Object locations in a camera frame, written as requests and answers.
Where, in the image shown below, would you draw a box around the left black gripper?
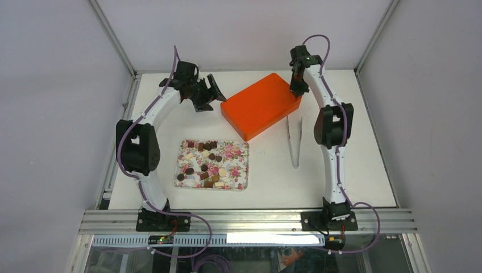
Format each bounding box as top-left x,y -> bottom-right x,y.
188,75 -> 226,112

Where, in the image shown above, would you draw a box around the orange box lid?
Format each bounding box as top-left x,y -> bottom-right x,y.
221,73 -> 302,141

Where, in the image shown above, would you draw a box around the metal tongs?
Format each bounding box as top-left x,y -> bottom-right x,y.
286,114 -> 303,169

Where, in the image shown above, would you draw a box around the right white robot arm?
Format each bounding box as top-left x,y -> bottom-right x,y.
289,45 -> 354,230

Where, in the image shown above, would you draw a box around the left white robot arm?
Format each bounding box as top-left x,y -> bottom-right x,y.
115,61 -> 227,231

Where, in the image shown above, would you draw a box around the floral tray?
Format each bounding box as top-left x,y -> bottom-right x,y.
173,139 -> 250,191

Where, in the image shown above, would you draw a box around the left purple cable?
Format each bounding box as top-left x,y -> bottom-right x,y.
117,45 -> 214,259

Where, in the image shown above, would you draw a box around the aluminium rail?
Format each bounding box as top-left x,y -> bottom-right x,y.
78,208 -> 418,247

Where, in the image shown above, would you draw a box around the white cable duct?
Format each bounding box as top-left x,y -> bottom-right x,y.
92,233 -> 325,248

